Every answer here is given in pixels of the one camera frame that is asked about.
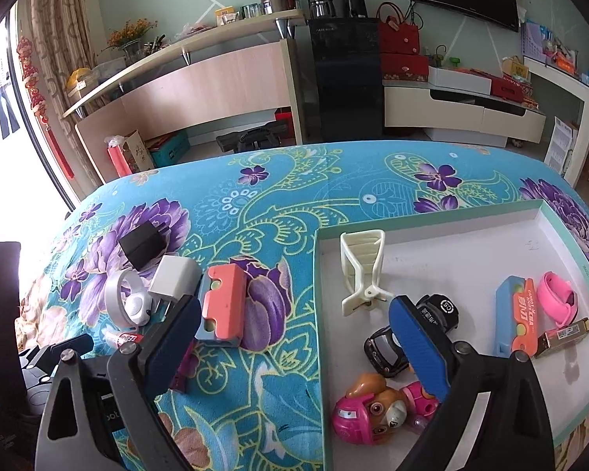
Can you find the cream plastic clip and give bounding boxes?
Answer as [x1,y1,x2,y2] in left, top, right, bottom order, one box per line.
[339,230,396,318]

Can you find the patterned curtain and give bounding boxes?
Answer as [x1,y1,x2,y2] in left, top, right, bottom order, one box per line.
[28,0,105,193]

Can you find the black plug charger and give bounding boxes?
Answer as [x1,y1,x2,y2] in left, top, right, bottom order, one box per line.
[118,220,170,271]

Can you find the yellow container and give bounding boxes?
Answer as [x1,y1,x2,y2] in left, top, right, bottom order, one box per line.
[66,67,99,100]

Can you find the black water dispenser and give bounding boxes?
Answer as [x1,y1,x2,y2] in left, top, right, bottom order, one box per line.
[304,0,386,144]

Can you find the red hanging ornament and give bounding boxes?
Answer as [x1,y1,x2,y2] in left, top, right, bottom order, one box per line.
[16,36,75,181]

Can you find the red tissue box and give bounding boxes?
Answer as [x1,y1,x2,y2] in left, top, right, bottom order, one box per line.
[105,130,156,178]

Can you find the yellow flower bouquet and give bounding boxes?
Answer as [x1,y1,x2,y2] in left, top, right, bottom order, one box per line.
[100,18,159,66]

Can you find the pink pup toy figure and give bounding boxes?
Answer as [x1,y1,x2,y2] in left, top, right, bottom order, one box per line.
[331,372,443,448]

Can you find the pink wrist watch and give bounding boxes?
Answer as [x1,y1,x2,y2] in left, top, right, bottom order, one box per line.
[539,270,580,327]

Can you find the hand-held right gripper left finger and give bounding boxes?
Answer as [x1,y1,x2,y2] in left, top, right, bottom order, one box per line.
[34,294,203,471]

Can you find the dark brown post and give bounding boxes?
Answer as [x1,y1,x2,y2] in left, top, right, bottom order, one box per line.
[0,241,21,419]

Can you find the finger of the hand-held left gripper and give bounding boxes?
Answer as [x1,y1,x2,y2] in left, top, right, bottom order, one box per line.
[18,333,95,384]

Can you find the white flat box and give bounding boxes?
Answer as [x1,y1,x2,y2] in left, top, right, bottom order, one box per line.
[427,65,494,95]

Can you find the blue orange toy knife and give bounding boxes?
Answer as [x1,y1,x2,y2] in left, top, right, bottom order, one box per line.
[494,275,539,359]

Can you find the floral blue blanket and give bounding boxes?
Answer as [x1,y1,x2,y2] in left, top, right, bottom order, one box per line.
[15,139,589,471]

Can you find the purple orange toy gun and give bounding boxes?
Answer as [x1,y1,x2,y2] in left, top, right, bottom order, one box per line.
[169,263,249,394]

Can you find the red handbags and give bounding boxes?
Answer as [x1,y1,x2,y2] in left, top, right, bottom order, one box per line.
[376,2,431,82]

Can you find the shallow teal cardboard box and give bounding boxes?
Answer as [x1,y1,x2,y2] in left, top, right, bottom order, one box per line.
[313,199,589,471]

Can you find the blue storage box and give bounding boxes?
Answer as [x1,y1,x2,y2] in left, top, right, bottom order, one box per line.
[146,130,192,168]

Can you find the wooden partition counter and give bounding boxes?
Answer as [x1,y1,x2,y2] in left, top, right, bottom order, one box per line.
[62,8,308,188]

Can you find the red glue tube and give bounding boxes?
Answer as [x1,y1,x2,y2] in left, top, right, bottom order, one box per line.
[102,330,146,347]

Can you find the tall white side desk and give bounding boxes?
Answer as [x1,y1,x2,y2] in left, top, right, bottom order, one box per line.
[522,56,589,188]

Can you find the white wrist band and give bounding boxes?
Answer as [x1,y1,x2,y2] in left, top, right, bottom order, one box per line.
[102,267,154,330]

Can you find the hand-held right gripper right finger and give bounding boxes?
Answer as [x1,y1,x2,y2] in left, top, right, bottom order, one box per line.
[388,294,555,471]

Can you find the white plug charger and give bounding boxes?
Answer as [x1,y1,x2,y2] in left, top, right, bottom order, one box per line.
[149,254,203,316]

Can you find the low white television cabinet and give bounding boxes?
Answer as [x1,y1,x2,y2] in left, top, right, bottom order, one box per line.
[382,80,549,149]

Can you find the black floor appliance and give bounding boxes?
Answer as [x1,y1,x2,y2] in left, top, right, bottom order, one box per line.
[215,124,288,154]

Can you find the black toy car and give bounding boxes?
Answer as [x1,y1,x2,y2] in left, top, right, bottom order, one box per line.
[363,294,460,380]

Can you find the gold patterned lighter box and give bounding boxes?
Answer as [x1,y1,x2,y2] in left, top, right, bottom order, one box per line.
[532,317,589,358]

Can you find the white paper calendar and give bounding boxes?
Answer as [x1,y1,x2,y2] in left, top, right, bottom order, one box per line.
[544,116,578,178]

